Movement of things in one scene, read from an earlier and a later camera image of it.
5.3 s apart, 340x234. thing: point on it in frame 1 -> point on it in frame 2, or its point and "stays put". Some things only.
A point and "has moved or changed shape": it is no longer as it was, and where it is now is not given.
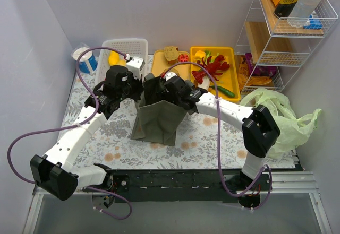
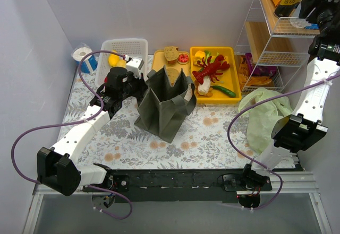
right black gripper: [158, 90] -> [306, 9]
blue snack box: [315, 24] stays put
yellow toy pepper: [198, 55] stays put
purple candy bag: [258, 70] stays put
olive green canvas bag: [156, 117] has moved or changed shape
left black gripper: [136, 86] stays put
